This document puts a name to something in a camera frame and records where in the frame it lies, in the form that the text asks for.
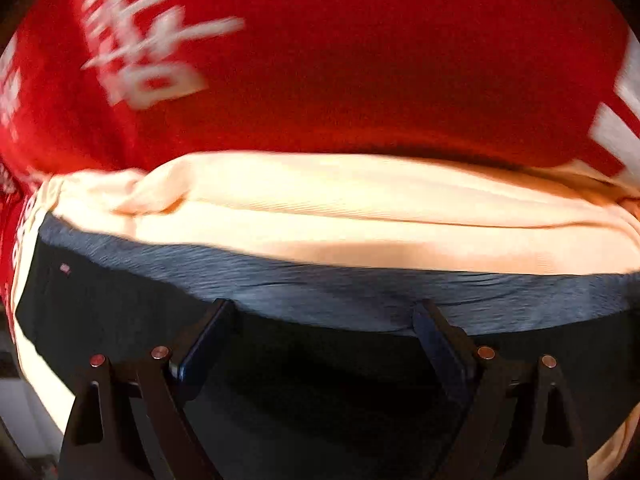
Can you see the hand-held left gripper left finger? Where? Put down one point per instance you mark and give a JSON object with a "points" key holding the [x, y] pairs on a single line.
{"points": [[201, 341]]}

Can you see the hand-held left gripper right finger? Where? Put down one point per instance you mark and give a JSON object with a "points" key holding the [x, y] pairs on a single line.
{"points": [[439, 342]]}

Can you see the black pants with grey waistband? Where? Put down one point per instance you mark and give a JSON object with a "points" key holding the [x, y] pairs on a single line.
{"points": [[325, 365]]}

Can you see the peach bed sheet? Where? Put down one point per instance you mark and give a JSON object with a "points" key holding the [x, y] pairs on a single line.
{"points": [[325, 220]]}

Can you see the red printed blanket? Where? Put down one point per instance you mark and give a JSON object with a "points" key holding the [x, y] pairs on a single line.
{"points": [[350, 60]]}

